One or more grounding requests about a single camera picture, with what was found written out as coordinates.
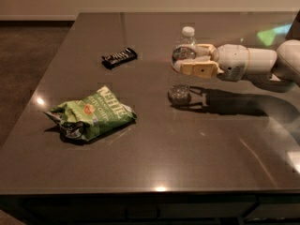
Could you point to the black candy bar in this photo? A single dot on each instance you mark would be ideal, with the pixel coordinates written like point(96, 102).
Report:
point(119, 58)

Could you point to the clear plastic water bottle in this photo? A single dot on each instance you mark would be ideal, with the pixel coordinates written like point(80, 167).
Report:
point(185, 47)

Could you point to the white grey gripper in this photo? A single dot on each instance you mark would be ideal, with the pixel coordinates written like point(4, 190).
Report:
point(232, 61)

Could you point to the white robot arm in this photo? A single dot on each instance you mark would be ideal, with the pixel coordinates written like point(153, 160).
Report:
point(273, 70)

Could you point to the green kettle chips bag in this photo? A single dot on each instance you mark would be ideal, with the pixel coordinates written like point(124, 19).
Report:
point(92, 116)

